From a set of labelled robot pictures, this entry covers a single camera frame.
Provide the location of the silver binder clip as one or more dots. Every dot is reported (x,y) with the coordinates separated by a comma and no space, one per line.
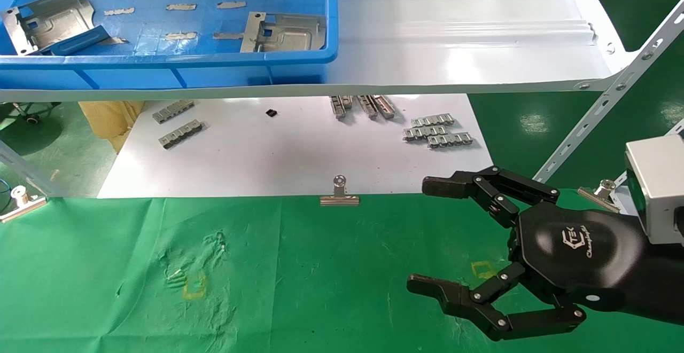
(601,193)
(340,198)
(21,209)

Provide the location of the green table cloth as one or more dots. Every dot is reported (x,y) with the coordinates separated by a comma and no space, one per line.
(294,273)

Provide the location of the beige tape strip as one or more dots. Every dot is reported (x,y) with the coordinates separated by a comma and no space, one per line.
(118,11)
(231,5)
(228,36)
(180,36)
(180,7)

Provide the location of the white board sheet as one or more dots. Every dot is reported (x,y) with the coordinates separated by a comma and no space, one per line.
(267,155)

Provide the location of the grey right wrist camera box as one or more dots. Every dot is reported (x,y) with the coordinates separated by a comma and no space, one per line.
(660,182)

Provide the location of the black caster wheel base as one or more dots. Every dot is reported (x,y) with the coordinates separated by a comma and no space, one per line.
(32,119)

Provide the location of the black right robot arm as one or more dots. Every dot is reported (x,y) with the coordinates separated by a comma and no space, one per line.
(662,283)

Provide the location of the blue plastic bin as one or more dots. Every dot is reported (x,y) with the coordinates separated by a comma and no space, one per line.
(160,70)

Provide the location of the small grey metal rail part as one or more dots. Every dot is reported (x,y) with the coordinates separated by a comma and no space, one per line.
(367,106)
(180,134)
(172,111)
(433,120)
(340,106)
(450,140)
(385,106)
(425,133)

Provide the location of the white metal shelf panel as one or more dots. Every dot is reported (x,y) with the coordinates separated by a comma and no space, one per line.
(454,48)

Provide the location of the stamped sheet metal part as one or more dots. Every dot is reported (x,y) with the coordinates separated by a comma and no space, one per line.
(288,35)
(59,22)

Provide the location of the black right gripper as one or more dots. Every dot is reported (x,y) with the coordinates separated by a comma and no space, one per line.
(577,251)

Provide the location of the yellow padded bag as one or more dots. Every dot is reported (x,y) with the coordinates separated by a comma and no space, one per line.
(107,120)

